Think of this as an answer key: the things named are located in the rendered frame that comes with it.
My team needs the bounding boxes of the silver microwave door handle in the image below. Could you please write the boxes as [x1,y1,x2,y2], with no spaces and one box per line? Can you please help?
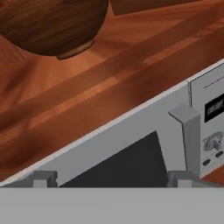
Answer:
[167,102,202,179]

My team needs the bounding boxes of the brown wooden bowl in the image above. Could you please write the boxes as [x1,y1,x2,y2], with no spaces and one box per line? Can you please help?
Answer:
[0,0,109,60]

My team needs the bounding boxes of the brown wooden cabinet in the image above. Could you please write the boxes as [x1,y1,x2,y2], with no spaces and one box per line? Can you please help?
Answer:
[0,0,224,182]

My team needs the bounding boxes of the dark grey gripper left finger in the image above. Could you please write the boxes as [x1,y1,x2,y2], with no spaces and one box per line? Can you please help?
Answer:
[8,170,59,188]

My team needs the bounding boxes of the silver microwave oven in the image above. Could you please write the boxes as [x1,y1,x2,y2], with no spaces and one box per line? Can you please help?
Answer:
[0,59,224,188]

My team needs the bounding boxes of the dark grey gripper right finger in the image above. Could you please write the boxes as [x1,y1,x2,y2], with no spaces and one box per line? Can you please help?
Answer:
[166,171,223,188]

